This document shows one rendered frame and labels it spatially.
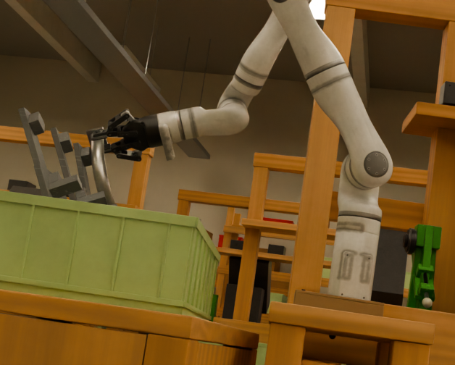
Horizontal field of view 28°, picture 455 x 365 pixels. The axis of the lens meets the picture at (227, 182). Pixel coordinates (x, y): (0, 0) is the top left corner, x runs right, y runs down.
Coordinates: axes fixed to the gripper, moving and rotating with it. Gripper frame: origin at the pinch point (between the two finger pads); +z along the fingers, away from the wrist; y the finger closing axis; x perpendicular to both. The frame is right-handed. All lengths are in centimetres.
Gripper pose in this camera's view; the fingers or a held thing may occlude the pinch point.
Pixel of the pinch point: (101, 142)
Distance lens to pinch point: 212.0
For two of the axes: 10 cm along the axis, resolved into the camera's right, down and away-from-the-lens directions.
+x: 1.1, 5.5, -8.3
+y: -1.8, -8.1, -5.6
